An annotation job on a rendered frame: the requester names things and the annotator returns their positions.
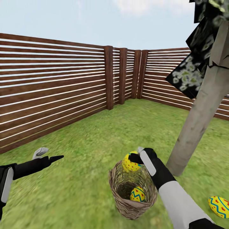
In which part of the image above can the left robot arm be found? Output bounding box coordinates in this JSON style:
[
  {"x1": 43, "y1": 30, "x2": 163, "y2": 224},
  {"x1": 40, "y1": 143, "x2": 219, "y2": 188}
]
[{"x1": 0, "y1": 147, "x2": 64, "y2": 221}]

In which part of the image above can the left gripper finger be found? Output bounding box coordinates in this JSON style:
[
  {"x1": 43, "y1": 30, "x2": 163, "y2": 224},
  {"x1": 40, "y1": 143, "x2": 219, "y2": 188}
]
[{"x1": 49, "y1": 155, "x2": 64, "y2": 165}]

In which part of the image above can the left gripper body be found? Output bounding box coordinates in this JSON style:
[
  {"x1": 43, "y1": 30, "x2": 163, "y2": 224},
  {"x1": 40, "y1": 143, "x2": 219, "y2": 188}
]
[{"x1": 26, "y1": 156, "x2": 50, "y2": 176}]

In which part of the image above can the easter egg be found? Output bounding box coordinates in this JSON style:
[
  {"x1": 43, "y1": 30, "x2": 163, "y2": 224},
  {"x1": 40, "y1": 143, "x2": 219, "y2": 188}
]
[
  {"x1": 208, "y1": 196, "x2": 229, "y2": 219},
  {"x1": 123, "y1": 151, "x2": 143, "y2": 178},
  {"x1": 130, "y1": 187, "x2": 145, "y2": 202}
]

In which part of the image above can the wicker basket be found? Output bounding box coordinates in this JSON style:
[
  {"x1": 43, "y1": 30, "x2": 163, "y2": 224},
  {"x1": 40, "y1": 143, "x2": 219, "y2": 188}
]
[{"x1": 108, "y1": 160, "x2": 158, "y2": 220}]

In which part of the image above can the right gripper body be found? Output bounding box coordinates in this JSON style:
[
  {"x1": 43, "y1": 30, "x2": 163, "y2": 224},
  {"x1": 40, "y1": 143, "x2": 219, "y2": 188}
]
[{"x1": 130, "y1": 153, "x2": 144, "y2": 164}]

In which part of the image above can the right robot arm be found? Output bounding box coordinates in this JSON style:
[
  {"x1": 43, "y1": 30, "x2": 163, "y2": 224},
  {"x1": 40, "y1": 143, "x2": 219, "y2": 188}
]
[{"x1": 128, "y1": 147, "x2": 224, "y2": 229}]

